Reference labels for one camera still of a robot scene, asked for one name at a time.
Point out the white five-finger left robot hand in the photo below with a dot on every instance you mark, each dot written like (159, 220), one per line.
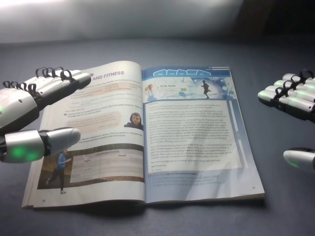
(17, 103)

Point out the grey table cloth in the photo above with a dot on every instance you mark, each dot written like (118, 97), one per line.
(157, 221)

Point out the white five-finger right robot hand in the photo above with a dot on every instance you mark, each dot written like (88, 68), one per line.
(295, 98)

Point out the school textbook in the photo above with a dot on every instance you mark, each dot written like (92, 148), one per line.
(177, 137)

